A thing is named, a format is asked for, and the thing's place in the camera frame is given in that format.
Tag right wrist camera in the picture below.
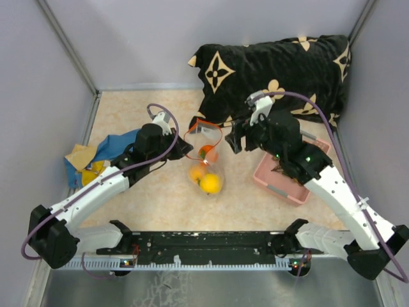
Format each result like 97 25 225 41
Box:
245 91 274 127

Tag pink plastic basket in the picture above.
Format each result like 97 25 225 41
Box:
253 153 311 206

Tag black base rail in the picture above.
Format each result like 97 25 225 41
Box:
96 231 303 266

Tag clear zip top bag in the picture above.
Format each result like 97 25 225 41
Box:
183 119 224 196

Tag yellow blue cartoon bag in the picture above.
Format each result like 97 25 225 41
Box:
63 144 110 189

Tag black floral pillow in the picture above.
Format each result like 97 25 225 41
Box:
188 35 351 129

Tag orange persimmon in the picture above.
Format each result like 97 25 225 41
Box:
198 145 219 163

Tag brown longan bunch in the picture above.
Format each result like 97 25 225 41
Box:
272 162 303 186

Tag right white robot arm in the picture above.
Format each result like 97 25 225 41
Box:
225 111 408 280

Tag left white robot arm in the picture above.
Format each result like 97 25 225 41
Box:
24 123 193 269

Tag orange peach fruit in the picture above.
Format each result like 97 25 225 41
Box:
188 164 207 184

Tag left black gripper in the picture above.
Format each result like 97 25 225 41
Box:
148 127 193 165

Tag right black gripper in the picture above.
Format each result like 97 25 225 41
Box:
224 108 284 159

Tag yellow lemon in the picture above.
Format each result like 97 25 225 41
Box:
199 173 222 194

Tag blue cloth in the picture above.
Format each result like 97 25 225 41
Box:
63 127 143 188

